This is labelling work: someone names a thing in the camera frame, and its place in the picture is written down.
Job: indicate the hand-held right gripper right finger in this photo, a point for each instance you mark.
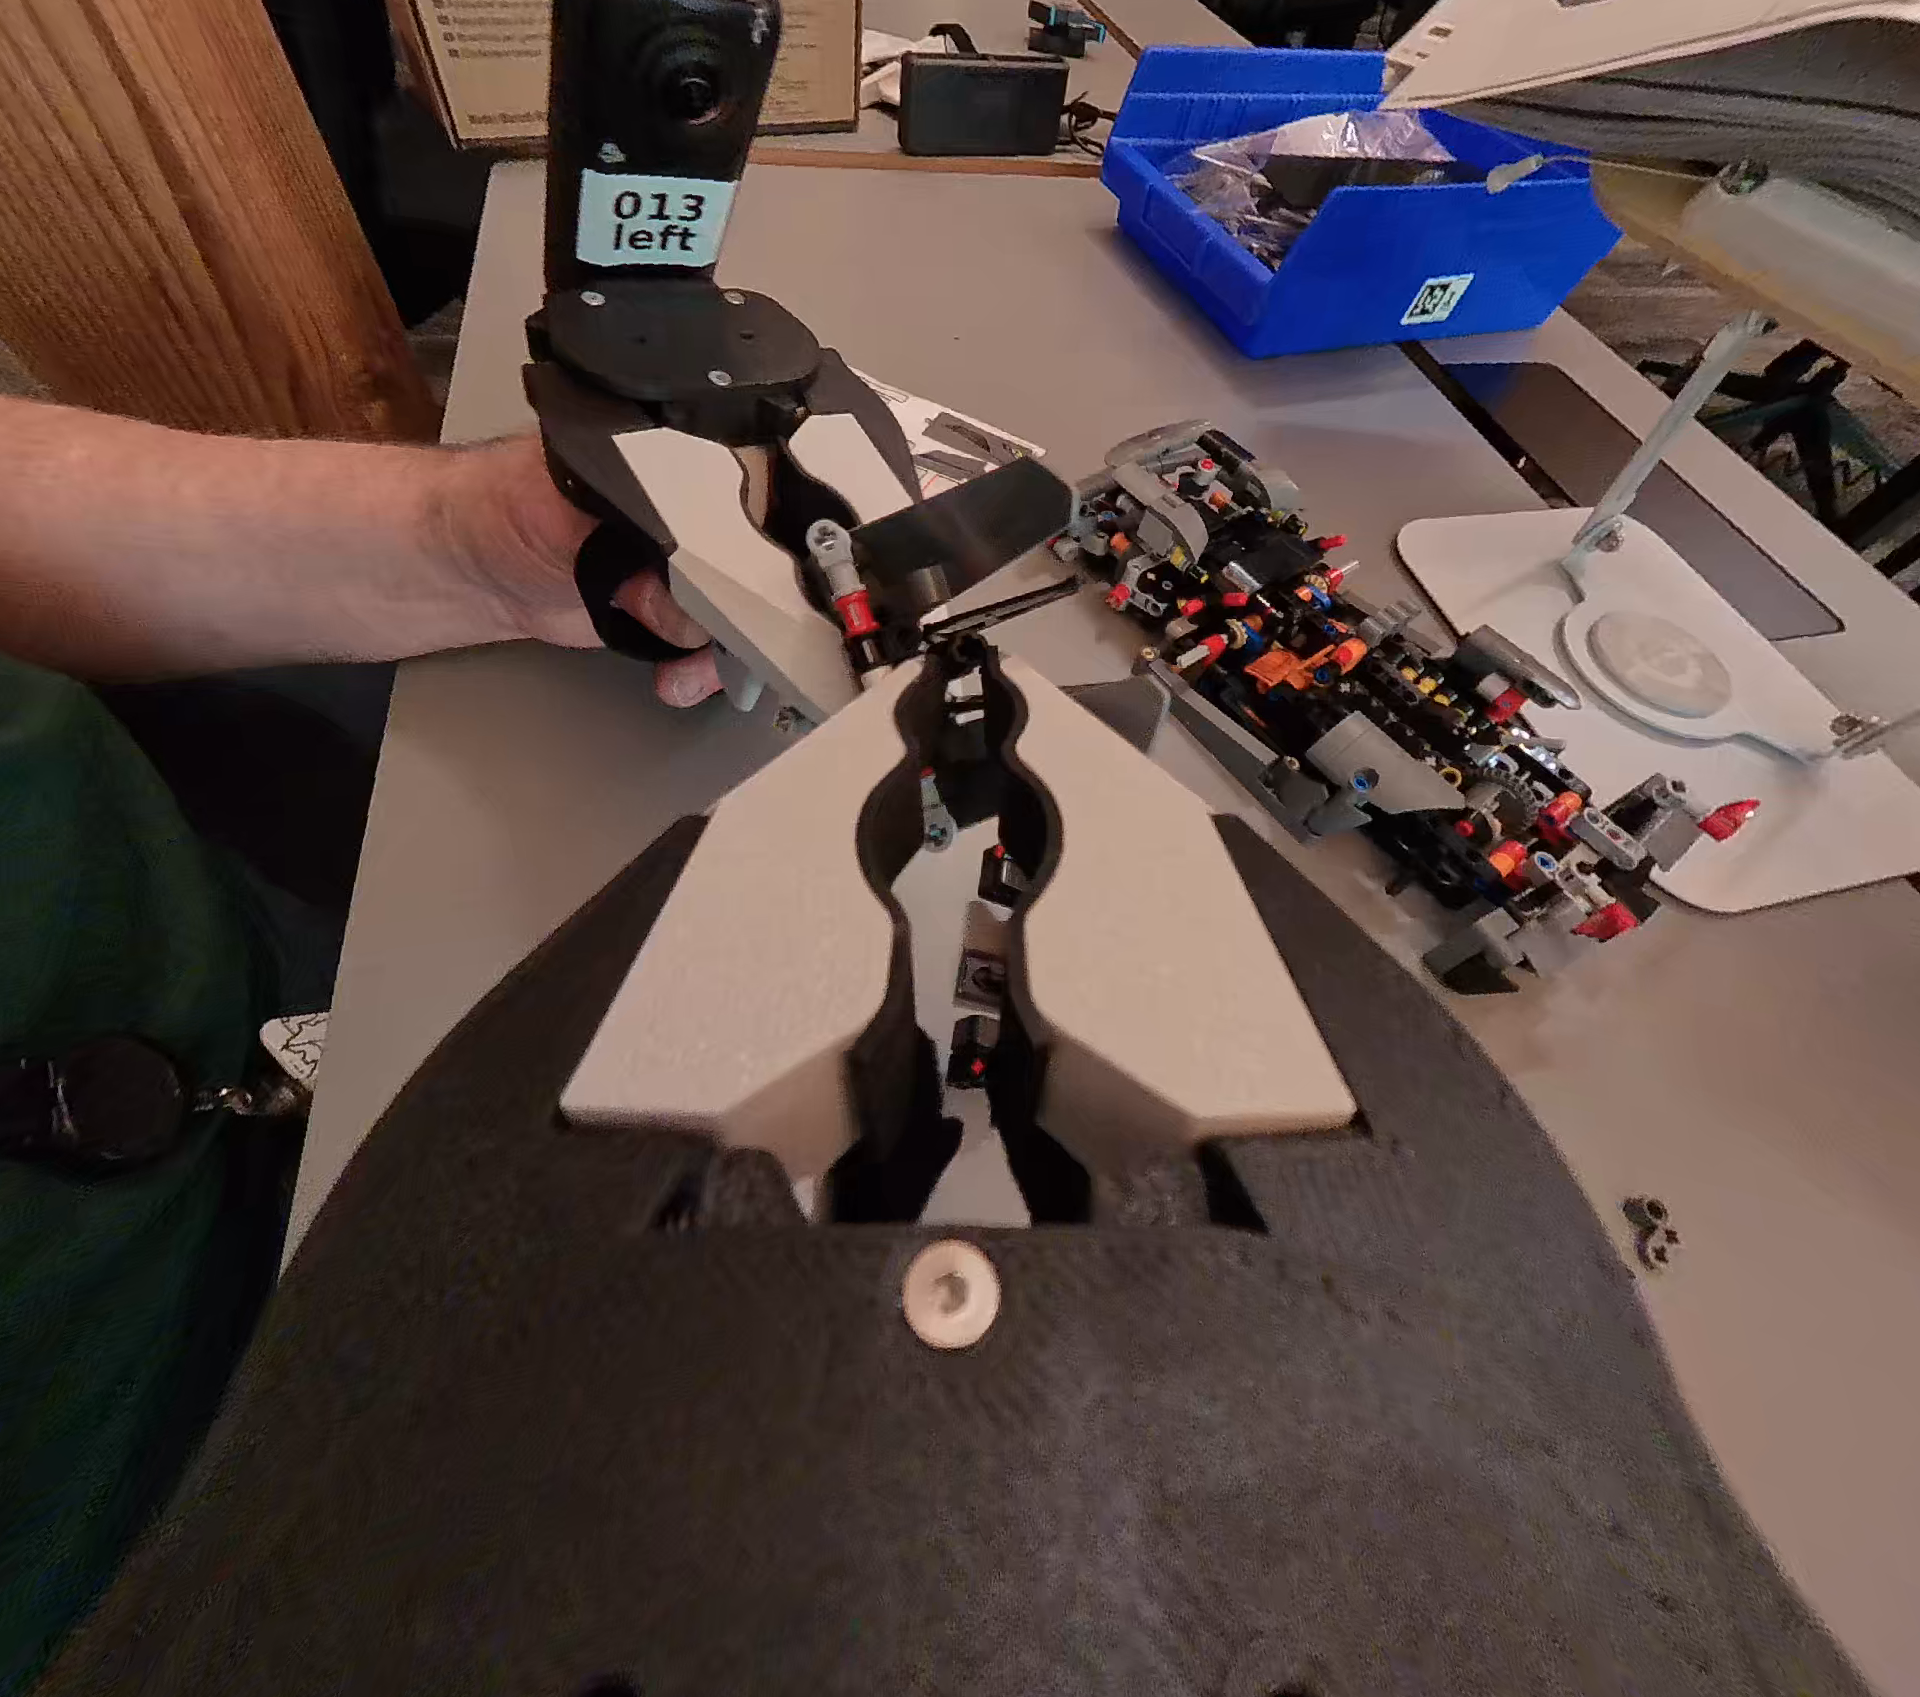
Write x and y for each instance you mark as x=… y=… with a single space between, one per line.
x=1184 y=977

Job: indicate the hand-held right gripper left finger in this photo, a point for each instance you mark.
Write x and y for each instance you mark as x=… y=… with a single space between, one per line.
x=735 y=977

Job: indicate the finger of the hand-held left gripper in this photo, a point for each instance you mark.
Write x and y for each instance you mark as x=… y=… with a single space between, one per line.
x=721 y=556
x=823 y=452

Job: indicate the grey blue lego wing assembly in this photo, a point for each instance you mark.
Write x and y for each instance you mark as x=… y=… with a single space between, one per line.
x=960 y=518

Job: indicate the black lego beam assembly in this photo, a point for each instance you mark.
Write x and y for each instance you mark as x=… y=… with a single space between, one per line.
x=974 y=707

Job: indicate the person's left forearm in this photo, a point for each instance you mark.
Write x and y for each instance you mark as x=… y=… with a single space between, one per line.
x=225 y=526

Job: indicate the lego sticker sheet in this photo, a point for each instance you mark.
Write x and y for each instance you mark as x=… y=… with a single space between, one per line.
x=974 y=437

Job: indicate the large lego car chassis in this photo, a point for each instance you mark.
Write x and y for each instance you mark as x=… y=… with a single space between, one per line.
x=1380 y=753

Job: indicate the dark grey lego axle connector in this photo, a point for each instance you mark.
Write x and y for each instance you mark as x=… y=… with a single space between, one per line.
x=1653 y=1230

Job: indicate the person's left hand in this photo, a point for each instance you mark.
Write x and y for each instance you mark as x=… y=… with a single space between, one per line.
x=510 y=542

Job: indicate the black power adapter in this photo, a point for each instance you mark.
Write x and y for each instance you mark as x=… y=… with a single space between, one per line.
x=982 y=100

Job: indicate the wooden partition panel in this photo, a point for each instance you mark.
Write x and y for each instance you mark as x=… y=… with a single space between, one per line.
x=151 y=77

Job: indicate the white book stand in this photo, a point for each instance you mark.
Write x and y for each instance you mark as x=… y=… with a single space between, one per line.
x=1501 y=573

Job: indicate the blue storage bin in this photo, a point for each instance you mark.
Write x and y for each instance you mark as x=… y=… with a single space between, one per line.
x=1351 y=272

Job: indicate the clear plastic parts bags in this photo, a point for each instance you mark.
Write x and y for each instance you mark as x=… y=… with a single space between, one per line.
x=1321 y=167

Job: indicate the black badge reel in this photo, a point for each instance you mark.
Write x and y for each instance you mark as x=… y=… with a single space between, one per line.
x=105 y=1105

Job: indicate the person's green shirt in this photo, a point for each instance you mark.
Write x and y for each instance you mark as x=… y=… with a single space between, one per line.
x=91 y=858

